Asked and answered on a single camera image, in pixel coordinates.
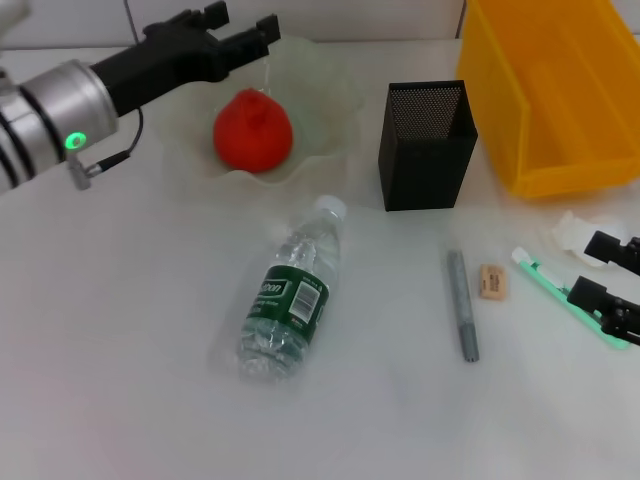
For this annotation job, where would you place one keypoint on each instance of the black mesh pen holder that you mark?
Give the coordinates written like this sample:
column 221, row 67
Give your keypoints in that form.
column 425, row 165

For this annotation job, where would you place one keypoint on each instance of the green glass fruit bowl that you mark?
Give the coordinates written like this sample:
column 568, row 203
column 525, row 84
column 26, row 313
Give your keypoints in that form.
column 320, row 115

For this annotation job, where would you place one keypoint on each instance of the beige eraser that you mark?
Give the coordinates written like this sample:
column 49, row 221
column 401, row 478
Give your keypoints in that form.
column 495, row 282

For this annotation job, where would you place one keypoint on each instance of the red-orange knitted orange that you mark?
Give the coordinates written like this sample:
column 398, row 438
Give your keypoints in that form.
column 252, row 132

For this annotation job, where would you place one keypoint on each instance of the green utility knife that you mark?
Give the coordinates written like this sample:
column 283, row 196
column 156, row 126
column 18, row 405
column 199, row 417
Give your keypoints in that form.
column 545, row 275

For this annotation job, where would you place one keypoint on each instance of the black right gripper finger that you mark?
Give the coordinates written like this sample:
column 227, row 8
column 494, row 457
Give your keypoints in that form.
column 595, row 295
column 607, row 247

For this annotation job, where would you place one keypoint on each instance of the clear water bottle green label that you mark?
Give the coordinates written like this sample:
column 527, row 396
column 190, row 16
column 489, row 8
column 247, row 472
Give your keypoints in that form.
column 290, row 305

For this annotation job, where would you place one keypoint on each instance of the white paper ball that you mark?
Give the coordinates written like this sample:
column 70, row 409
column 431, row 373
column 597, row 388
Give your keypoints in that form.
column 567, row 232

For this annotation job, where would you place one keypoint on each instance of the yellow plastic bin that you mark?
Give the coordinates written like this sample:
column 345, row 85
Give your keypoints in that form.
column 560, row 100

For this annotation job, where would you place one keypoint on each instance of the grey pen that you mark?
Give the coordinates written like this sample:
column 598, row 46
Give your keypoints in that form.
column 462, row 305

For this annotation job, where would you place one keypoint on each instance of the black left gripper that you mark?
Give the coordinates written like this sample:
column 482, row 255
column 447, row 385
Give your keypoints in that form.
column 165, row 60

